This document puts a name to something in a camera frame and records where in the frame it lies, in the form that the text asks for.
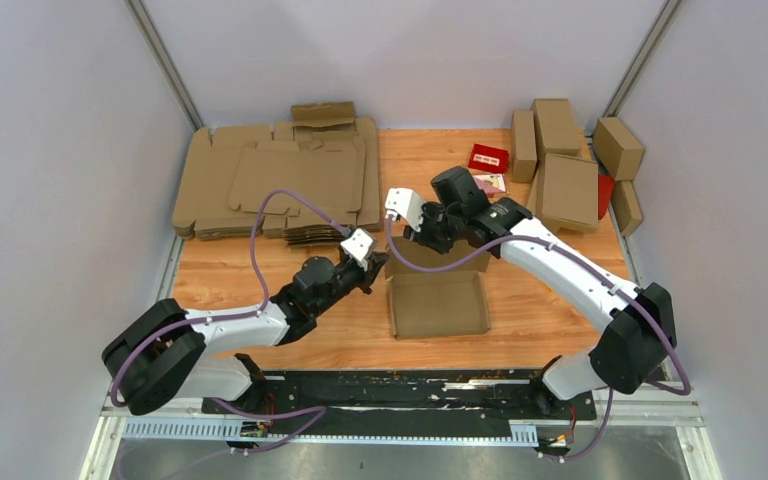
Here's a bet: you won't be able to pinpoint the upright narrow cardboard box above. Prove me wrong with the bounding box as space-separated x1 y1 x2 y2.
510 110 538 183

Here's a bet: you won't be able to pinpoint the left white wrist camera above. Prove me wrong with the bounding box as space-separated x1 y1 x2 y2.
340 227 377 267

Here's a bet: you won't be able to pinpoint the aluminium frame rail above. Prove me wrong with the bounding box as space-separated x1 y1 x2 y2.
79 386 723 479

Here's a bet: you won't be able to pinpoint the low right cardboard box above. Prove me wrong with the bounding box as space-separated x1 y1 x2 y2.
611 181 643 237

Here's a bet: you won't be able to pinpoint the red card box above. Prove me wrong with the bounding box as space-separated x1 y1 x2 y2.
467 143 510 174

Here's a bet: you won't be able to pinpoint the corner aluminium post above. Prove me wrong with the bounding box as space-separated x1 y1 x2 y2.
124 0 205 130
603 0 684 117

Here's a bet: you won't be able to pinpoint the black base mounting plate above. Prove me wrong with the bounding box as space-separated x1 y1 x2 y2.
201 368 601 440

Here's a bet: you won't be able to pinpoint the left corner aluminium post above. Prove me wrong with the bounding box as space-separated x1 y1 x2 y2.
124 0 205 130

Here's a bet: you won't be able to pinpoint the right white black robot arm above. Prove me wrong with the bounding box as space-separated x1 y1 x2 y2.
385 166 677 418

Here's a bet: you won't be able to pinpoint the front flat cardboard box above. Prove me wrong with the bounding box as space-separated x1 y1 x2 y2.
526 153 599 233

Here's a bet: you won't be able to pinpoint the rear leaning cardboard box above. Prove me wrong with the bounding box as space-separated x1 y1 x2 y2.
532 98 581 160

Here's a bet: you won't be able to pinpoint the red object behind boxes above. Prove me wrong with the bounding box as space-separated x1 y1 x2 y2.
597 174 615 220

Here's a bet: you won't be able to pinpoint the right corner aluminium post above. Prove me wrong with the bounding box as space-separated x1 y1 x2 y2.
603 0 684 117

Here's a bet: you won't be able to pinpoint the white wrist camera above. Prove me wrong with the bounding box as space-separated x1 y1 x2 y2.
384 188 430 233
340 227 377 267

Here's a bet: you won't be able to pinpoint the stack of flat cardboard sheets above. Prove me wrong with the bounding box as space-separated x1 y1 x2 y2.
171 116 383 245

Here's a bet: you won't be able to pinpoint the small folded cardboard pieces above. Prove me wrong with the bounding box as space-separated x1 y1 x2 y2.
290 101 357 140

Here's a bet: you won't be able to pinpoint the pink tangram puzzle card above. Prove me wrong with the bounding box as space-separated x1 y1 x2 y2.
473 174 507 198

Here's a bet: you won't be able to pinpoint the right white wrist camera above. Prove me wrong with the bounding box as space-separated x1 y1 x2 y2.
384 188 430 233

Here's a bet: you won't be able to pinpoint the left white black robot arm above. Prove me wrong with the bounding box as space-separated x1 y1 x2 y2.
101 252 389 415

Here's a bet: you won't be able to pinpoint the far right cardboard box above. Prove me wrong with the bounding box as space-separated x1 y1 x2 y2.
592 117 645 181

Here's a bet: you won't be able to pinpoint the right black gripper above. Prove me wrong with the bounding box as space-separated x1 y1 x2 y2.
402 201 463 254

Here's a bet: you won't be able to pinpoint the brown cardboard box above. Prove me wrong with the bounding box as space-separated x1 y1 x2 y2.
384 253 491 341

